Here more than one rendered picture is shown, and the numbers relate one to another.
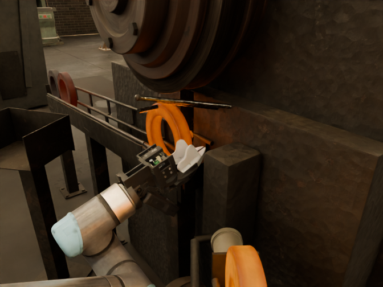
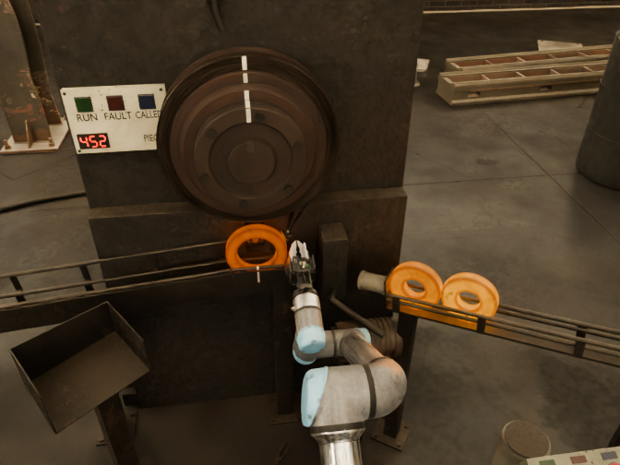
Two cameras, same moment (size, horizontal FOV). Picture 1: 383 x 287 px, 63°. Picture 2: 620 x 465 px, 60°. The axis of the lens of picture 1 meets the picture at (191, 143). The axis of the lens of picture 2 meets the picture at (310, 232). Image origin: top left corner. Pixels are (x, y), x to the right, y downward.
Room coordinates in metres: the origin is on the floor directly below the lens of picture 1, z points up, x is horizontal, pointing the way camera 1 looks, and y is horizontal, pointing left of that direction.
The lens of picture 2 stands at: (-0.02, 1.13, 1.74)
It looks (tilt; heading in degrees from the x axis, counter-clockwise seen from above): 35 degrees down; 299
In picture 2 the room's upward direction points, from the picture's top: straight up
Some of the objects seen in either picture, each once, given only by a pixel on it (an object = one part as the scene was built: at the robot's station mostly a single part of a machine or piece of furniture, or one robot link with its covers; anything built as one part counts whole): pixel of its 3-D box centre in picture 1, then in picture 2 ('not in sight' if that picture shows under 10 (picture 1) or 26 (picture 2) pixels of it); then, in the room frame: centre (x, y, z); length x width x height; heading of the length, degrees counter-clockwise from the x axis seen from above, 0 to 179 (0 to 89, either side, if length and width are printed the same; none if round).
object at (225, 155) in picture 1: (231, 199); (331, 261); (0.57, -0.09, 0.68); 0.11 x 0.08 x 0.24; 127
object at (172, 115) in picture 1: (167, 136); (256, 251); (0.75, 0.06, 0.75); 0.18 x 0.03 x 0.18; 35
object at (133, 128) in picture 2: not in sight; (119, 119); (1.09, 0.18, 1.15); 0.26 x 0.02 x 0.18; 37
